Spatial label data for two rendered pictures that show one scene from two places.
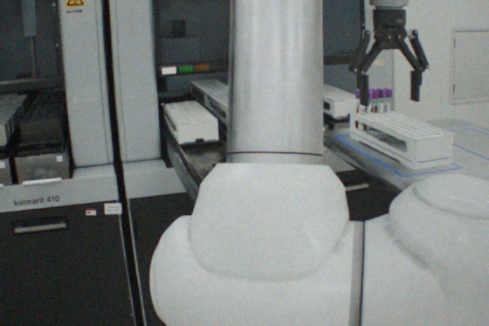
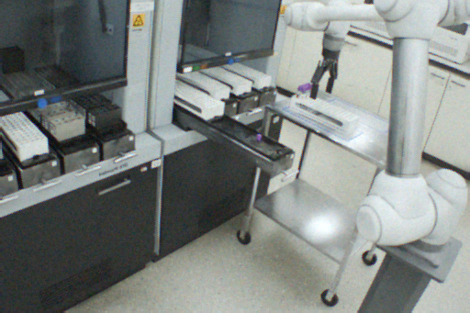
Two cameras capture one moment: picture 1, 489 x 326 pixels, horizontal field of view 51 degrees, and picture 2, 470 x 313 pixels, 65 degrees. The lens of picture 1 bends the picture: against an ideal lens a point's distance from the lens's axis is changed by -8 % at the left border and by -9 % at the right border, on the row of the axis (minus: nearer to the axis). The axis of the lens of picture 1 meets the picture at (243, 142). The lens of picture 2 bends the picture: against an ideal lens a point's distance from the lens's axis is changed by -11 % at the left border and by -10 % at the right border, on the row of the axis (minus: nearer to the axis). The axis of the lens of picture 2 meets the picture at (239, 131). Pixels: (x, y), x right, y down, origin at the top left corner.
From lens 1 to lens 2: 101 cm
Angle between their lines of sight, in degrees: 37
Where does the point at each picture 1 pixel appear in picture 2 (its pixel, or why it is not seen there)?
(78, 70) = (134, 72)
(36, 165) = (116, 146)
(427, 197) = (450, 182)
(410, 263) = (448, 204)
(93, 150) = (136, 125)
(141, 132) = (164, 108)
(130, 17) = (168, 34)
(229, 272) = (410, 217)
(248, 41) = (412, 134)
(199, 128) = (217, 109)
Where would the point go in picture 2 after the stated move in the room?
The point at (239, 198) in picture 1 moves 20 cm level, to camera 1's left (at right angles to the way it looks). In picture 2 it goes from (414, 193) to (369, 214)
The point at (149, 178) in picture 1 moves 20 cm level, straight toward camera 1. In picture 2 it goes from (177, 140) to (209, 163)
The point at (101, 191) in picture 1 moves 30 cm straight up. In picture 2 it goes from (151, 154) to (156, 81)
